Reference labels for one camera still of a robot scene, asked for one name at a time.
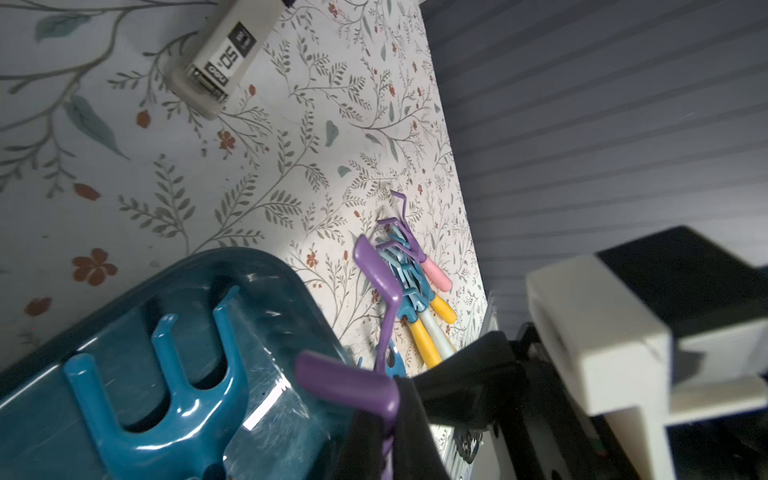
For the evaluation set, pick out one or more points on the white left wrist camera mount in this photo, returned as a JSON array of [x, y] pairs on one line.
[[657, 332]]

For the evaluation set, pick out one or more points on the teal rake white handle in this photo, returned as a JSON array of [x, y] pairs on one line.
[[438, 335]]

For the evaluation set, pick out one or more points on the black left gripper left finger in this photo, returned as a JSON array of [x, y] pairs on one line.
[[414, 453]]

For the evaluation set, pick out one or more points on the teal plastic storage box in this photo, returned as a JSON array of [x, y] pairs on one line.
[[286, 432]]

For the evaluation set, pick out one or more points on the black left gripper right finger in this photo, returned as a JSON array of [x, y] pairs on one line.
[[471, 388]]

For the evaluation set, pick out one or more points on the purple rake yellow handle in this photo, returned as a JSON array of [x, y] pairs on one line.
[[373, 395]]

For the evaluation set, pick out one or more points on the teal rake yellow handle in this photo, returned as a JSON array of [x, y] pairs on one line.
[[413, 307], [190, 437], [438, 304]]

